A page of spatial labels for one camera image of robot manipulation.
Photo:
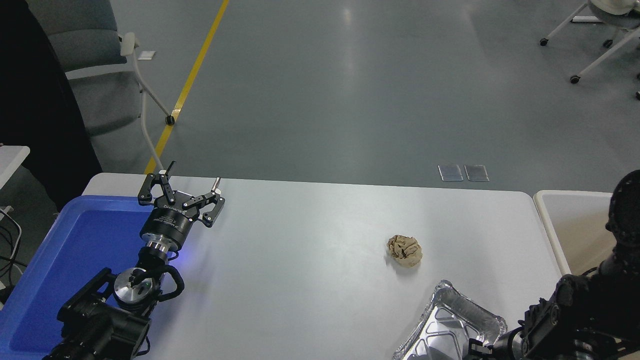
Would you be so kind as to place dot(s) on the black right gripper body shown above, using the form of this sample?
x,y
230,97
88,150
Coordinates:
x,y
507,347

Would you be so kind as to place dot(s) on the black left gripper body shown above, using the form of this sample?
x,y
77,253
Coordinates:
x,y
167,225

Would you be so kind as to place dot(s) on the silver foil tray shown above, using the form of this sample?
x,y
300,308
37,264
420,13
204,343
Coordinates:
x,y
450,320

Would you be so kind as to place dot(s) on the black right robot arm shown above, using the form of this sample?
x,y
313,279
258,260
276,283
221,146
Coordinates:
x,y
580,310

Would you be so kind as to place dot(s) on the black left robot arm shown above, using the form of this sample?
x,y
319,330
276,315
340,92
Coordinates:
x,y
100,325

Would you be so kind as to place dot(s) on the small floor plate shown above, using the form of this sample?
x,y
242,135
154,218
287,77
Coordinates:
x,y
146,55

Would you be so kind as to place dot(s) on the metal floor plate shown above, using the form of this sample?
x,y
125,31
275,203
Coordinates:
x,y
450,173
476,173

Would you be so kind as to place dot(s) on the blue plastic tray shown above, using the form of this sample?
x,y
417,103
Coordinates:
x,y
75,250

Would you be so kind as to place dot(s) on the grey office chair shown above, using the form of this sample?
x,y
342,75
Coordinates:
x,y
100,100

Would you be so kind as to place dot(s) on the crumpled tan paper ball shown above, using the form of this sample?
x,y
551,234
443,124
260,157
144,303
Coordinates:
x,y
405,250

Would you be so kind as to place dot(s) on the large pale bin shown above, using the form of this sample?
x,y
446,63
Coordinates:
x,y
575,230

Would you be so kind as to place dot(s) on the person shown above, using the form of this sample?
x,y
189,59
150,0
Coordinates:
x,y
35,100

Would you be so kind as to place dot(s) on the white side table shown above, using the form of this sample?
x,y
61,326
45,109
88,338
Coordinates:
x,y
10,160

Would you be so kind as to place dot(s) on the white wheeled chair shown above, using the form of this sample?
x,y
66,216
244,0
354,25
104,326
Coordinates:
x,y
607,6

